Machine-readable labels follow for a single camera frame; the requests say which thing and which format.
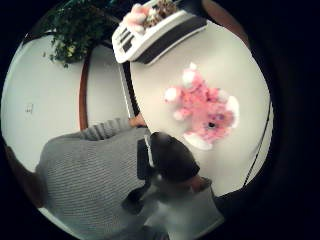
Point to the pale pink soft toy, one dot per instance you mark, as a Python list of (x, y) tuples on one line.
[(136, 18)]

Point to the white wall socket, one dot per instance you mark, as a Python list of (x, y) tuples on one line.
[(29, 108)]

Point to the pink and white soft toy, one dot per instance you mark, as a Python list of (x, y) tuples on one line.
[(206, 106)]

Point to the green potted plant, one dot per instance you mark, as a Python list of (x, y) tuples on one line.
[(76, 30)]

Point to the white plastic basket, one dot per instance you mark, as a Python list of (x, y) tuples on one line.
[(156, 36)]

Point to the brown wooden post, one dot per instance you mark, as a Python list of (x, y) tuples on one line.
[(83, 96)]

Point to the brown soft toy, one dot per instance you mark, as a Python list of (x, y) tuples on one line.
[(163, 10)]

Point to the the person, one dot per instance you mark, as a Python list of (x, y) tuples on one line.
[(86, 173)]

